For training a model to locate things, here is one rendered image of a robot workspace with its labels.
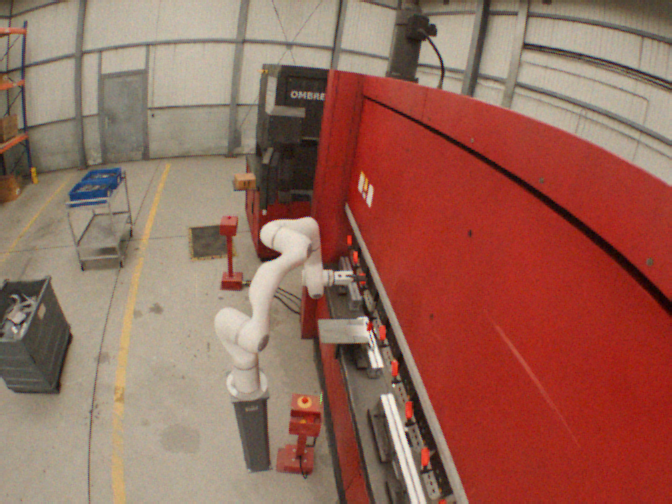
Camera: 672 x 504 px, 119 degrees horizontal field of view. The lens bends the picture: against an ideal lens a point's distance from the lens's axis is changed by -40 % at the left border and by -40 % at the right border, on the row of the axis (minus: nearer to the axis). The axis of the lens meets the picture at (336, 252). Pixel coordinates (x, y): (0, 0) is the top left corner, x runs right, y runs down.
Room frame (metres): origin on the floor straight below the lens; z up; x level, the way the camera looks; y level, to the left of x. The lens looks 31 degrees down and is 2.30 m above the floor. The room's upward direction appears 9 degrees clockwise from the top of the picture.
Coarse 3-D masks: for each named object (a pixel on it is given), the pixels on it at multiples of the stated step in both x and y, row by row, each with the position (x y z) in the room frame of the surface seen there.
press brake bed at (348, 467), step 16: (320, 304) 1.99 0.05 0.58; (320, 352) 1.96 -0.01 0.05; (320, 368) 1.78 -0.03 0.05; (336, 368) 1.28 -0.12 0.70; (320, 384) 1.61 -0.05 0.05; (336, 384) 1.22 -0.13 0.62; (336, 400) 1.15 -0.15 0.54; (336, 416) 1.08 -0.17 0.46; (352, 416) 0.88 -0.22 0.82; (336, 432) 1.00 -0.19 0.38; (352, 432) 0.82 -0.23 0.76; (336, 448) 1.04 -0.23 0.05; (352, 448) 0.75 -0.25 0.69; (336, 464) 0.91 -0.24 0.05; (352, 464) 0.69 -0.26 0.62; (336, 480) 0.78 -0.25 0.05; (352, 480) 0.62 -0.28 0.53; (352, 496) 0.54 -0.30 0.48; (368, 496) 0.45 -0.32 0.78
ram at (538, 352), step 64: (384, 128) 1.66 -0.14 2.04; (384, 192) 1.48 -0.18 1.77; (448, 192) 0.94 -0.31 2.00; (512, 192) 0.68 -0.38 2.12; (384, 256) 1.30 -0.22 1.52; (448, 256) 0.84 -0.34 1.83; (512, 256) 0.60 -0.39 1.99; (576, 256) 0.45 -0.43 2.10; (448, 320) 0.72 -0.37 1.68; (512, 320) 0.51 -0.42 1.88; (576, 320) 0.38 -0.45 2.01; (640, 320) 0.27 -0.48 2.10; (448, 384) 0.59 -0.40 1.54; (512, 384) 0.41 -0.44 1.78; (576, 384) 0.29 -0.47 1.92; (640, 384) 0.20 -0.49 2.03; (448, 448) 0.44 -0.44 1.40; (512, 448) 0.29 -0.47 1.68; (576, 448) 0.19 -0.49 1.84; (640, 448) 0.11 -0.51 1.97
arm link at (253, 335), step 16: (288, 240) 1.06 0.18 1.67; (304, 240) 1.06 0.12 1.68; (288, 256) 1.01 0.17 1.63; (304, 256) 1.03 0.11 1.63; (256, 272) 1.00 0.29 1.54; (272, 272) 0.98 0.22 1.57; (256, 288) 0.93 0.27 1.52; (272, 288) 0.95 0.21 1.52; (256, 304) 0.88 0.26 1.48; (256, 320) 0.83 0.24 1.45; (240, 336) 0.79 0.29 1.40; (256, 336) 0.79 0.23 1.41; (256, 352) 0.78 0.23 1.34
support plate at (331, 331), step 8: (320, 320) 1.37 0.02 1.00; (328, 320) 1.38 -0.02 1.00; (336, 320) 1.39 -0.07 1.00; (344, 320) 1.40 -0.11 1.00; (352, 320) 1.41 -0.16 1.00; (360, 320) 1.42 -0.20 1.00; (320, 328) 1.30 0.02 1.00; (328, 328) 1.31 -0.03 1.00; (336, 328) 1.32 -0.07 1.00; (344, 328) 1.33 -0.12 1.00; (320, 336) 1.25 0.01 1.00; (328, 336) 1.25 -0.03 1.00; (336, 336) 1.26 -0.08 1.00; (344, 336) 1.27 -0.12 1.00; (352, 336) 1.28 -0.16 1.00; (360, 336) 1.29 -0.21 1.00
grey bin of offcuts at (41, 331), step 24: (0, 288) 1.08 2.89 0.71; (24, 288) 1.28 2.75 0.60; (48, 288) 1.35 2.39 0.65; (0, 312) 0.93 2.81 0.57; (24, 312) 1.19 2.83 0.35; (48, 312) 1.20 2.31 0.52; (0, 336) 0.78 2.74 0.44; (24, 336) 0.78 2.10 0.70; (48, 336) 1.05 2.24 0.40; (72, 336) 1.40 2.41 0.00; (0, 360) 0.57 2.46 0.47; (24, 360) 0.69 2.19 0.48; (48, 360) 0.89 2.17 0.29; (24, 384) 0.61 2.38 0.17; (48, 384) 0.73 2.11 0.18
